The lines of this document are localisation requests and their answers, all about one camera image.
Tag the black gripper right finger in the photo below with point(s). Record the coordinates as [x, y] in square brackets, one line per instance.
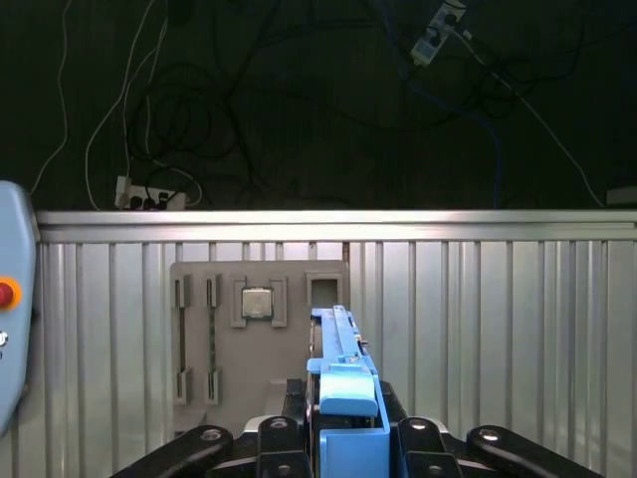
[497, 445]

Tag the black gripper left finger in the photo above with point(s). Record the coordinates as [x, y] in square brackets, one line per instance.
[209, 443]

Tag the hard disk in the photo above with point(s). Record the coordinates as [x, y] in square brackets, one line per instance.
[348, 393]

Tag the grey parts rack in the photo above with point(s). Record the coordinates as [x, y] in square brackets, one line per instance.
[259, 358]

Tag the silver CPU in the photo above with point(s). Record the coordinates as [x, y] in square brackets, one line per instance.
[257, 303]

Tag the white power strip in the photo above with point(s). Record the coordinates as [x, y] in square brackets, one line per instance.
[124, 191]
[428, 42]

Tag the grey box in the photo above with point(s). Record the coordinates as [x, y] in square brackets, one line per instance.
[622, 196]

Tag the pale blue teach pendant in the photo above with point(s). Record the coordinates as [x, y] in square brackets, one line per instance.
[15, 239]

